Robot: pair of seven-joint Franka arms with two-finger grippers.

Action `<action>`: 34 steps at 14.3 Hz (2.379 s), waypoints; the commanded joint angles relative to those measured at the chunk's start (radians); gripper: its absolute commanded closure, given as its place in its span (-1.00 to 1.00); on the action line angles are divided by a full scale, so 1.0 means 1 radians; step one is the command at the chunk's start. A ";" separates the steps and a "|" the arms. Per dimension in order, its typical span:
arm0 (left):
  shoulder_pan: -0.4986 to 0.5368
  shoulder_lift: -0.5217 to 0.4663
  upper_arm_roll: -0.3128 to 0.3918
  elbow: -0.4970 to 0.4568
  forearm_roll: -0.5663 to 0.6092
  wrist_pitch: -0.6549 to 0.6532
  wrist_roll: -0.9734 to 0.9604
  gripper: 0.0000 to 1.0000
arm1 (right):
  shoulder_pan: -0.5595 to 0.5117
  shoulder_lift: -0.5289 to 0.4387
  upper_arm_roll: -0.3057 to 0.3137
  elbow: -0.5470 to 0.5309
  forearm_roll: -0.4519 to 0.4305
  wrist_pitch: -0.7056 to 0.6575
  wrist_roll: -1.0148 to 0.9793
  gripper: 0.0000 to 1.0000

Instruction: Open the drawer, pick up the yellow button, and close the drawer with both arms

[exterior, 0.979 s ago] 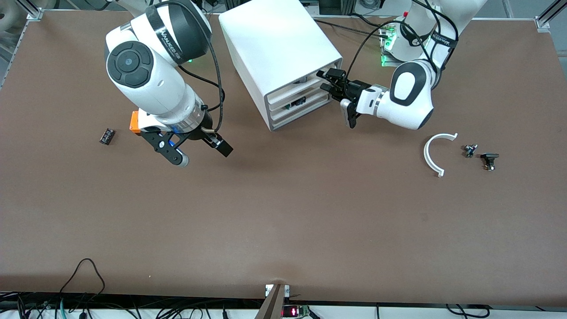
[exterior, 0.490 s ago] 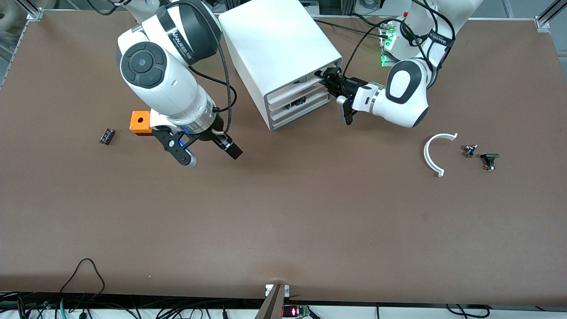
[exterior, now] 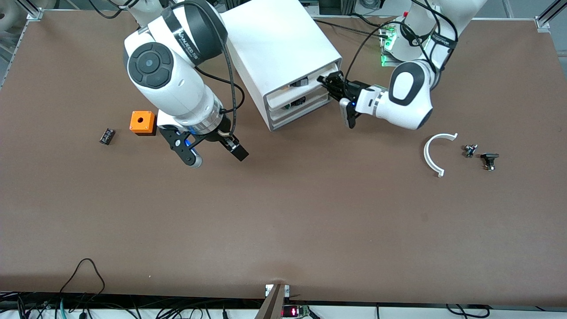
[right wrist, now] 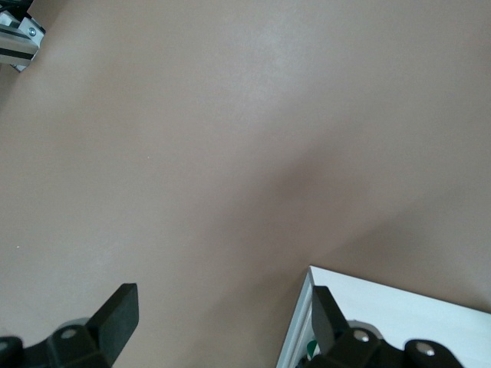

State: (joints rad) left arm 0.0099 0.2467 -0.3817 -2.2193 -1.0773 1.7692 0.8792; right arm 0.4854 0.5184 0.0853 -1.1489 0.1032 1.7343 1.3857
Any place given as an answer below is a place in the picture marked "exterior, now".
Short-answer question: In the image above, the large white cabinet drawer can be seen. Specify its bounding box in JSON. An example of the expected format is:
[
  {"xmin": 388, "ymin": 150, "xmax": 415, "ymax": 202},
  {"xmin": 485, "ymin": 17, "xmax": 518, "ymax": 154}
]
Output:
[{"xmin": 265, "ymin": 62, "xmax": 342, "ymax": 110}]

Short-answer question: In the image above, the white drawer cabinet housing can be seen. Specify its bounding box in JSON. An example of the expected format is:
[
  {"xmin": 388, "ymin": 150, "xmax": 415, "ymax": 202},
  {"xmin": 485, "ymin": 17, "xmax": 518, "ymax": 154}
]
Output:
[{"xmin": 220, "ymin": 0, "xmax": 343, "ymax": 132}]

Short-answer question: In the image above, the red lit electronic module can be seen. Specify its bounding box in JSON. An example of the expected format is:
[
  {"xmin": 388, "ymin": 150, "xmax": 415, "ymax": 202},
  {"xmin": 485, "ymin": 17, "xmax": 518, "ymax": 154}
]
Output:
[{"xmin": 281, "ymin": 305, "xmax": 311, "ymax": 318}]

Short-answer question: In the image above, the orange square button enclosure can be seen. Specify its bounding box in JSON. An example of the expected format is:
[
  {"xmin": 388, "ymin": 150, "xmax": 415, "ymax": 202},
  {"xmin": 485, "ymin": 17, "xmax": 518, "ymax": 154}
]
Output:
[{"xmin": 129, "ymin": 111, "xmax": 158, "ymax": 136}]

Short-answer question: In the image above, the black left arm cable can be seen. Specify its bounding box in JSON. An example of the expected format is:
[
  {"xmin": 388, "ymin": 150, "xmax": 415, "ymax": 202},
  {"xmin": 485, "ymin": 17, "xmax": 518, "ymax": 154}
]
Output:
[{"xmin": 345, "ymin": 0, "xmax": 459, "ymax": 85}]

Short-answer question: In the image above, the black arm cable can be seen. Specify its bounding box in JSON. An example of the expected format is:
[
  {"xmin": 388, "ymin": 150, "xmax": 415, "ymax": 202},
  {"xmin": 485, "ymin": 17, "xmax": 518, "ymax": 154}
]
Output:
[
  {"xmin": 345, "ymin": 0, "xmax": 459, "ymax": 85},
  {"xmin": 175, "ymin": 0, "xmax": 245, "ymax": 136}
]

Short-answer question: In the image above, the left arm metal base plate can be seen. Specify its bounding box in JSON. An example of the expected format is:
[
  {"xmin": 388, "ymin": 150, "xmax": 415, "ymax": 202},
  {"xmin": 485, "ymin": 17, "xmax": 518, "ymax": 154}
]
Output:
[{"xmin": 380, "ymin": 20, "xmax": 428, "ymax": 68}]

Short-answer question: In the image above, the black cable behind cabinet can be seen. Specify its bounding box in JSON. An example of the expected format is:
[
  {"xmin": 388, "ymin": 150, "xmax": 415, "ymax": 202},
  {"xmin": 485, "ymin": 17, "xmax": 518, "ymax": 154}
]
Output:
[{"xmin": 312, "ymin": 18, "xmax": 390, "ymax": 37}]

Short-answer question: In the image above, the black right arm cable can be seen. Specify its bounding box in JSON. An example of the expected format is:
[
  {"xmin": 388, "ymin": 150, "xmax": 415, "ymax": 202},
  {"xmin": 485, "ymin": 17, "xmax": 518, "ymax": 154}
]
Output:
[{"xmin": 175, "ymin": 0, "xmax": 245, "ymax": 136}]

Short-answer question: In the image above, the white curved plastic bracket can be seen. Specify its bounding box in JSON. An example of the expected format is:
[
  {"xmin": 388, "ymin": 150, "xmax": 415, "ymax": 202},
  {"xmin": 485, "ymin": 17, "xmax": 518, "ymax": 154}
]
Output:
[{"xmin": 424, "ymin": 133, "xmax": 458, "ymax": 178}]

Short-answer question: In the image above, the wooden post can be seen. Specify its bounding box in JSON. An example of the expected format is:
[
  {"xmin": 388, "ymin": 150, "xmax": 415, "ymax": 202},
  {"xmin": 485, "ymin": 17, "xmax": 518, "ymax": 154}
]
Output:
[{"xmin": 256, "ymin": 284, "xmax": 286, "ymax": 319}]

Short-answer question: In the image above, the black looped cable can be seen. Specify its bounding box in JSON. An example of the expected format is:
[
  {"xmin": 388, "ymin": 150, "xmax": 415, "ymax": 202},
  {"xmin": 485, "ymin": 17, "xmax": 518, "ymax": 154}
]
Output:
[{"xmin": 59, "ymin": 258, "xmax": 106, "ymax": 295}]

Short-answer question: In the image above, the aluminium frame profile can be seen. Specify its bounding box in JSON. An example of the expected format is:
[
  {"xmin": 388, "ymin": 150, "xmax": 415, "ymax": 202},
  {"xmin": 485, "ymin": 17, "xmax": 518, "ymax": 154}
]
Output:
[
  {"xmin": 535, "ymin": 0, "xmax": 567, "ymax": 29},
  {"xmin": 26, "ymin": 0, "xmax": 45, "ymax": 20}
]

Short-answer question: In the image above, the black cable under table edge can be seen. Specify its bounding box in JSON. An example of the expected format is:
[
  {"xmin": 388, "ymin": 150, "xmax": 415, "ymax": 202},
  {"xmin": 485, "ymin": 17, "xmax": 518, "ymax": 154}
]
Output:
[{"xmin": 445, "ymin": 304, "xmax": 490, "ymax": 319}]

